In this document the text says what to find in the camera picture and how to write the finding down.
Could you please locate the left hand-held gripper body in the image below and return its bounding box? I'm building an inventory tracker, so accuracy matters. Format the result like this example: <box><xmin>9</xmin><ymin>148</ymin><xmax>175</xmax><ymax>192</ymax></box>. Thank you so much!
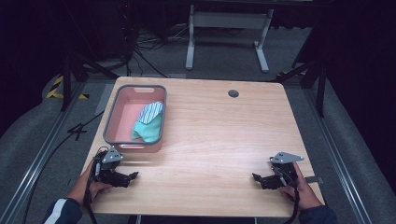
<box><xmin>92</xmin><ymin>146</ymin><xmax>124</xmax><ymax>184</ymax></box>

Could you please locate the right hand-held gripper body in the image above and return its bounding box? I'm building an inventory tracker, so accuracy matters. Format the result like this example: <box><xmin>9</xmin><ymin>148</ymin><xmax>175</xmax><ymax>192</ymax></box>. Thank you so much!
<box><xmin>268</xmin><ymin>150</ymin><xmax>305</xmax><ymax>189</ymax></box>

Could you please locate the person's right hand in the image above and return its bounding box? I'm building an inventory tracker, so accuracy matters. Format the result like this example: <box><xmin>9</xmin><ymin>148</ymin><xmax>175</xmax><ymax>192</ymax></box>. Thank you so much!
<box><xmin>277</xmin><ymin>161</ymin><xmax>323</xmax><ymax>212</ymax></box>

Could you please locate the person's left hand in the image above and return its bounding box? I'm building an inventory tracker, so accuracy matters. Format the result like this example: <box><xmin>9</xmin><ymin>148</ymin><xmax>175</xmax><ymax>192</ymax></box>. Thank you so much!
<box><xmin>66</xmin><ymin>160</ymin><xmax>114</xmax><ymax>207</ymax></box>

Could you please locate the grey tape strip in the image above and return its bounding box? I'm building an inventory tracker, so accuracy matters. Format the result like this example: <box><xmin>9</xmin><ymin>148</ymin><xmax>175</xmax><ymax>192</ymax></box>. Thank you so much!
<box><xmin>304</xmin><ymin>175</ymin><xmax>325</xmax><ymax>185</ymax></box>

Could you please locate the black tape cross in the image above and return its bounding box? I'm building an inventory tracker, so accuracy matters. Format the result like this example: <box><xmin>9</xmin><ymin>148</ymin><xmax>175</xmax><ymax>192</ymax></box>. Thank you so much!
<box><xmin>66</xmin><ymin>122</ymin><xmax>89</xmax><ymax>142</ymax></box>

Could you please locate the pink basin with grey rim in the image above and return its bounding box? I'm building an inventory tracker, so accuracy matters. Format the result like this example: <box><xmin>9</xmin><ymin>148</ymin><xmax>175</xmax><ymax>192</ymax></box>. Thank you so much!
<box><xmin>102</xmin><ymin>84</ymin><xmax>168</xmax><ymax>154</ymax></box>

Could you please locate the teal and striped cloth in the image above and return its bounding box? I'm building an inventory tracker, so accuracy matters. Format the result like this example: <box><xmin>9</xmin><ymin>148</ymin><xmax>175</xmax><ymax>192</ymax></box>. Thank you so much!
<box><xmin>130</xmin><ymin>101</ymin><xmax>165</xmax><ymax>144</ymax></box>

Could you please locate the yellow and black floor tape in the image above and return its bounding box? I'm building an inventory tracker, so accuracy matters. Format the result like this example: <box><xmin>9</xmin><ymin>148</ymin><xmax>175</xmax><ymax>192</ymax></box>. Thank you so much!
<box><xmin>45</xmin><ymin>75</ymin><xmax>91</xmax><ymax>101</ymax></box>

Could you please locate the black tripod stand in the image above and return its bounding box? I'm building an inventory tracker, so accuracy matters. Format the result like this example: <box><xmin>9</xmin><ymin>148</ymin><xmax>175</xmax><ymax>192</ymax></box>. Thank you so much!
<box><xmin>274</xmin><ymin>55</ymin><xmax>329</xmax><ymax>119</ymax></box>
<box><xmin>59</xmin><ymin>50</ymin><xmax>120</xmax><ymax>113</ymax></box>

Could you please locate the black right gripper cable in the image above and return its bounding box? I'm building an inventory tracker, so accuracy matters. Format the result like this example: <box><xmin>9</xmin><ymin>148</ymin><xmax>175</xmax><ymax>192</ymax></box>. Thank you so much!
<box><xmin>271</xmin><ymin>165</ymin><xmax>302</xmax><ymax>224</ymax></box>

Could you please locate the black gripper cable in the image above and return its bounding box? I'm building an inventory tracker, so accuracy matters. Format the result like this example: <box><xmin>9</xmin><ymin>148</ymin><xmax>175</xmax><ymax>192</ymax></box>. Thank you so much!
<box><xmin>271</xmin><ymin>165</ymin><xmax>302</xmax><ymax>224</ymax></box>
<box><xmin>81</xmin><ymin>148</ymin><xmax>108</xmax><ymax>224</ymax></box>

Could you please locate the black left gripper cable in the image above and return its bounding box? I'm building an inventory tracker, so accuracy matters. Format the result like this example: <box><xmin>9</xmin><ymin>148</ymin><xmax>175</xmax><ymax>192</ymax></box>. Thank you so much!
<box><xmin>81</xmin><ymin>148</ymin><xmax>108</xmax><ymax>224</ymax></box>

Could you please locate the long black floor cable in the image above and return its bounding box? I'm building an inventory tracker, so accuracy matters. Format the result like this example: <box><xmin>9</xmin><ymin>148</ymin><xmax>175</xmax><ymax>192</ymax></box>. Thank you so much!
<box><xmin>21</xmin><ymin>109</ymin><xmax>106</xmax><ymax>224</ymax></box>

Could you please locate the aluminium floor rail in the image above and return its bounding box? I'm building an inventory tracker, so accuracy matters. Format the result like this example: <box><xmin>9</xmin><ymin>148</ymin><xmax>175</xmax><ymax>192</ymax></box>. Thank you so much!
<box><xmin>0</xmin><ymin>79</ymin><xmax>89</xmax><ymax>224</ymax></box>
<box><xmin>302</xmin><ymin>87</ymin><xmax>375</xmax><ymax>224</ymax></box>

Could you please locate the bundle of black floor cables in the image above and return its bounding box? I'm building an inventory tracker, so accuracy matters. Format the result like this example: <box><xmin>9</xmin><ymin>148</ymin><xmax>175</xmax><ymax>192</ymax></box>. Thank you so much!
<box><xmin>122</xmin><ymin>6</ymin><xmax>191</xmax><ymax>79</ymax></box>

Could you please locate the grey metal table frame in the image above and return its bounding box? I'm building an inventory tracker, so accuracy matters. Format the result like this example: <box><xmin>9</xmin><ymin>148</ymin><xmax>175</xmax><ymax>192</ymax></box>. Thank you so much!
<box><xmin>185</xmin><ymin>4</ymin><xmax>276</xmax><ymax>75</ymax></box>

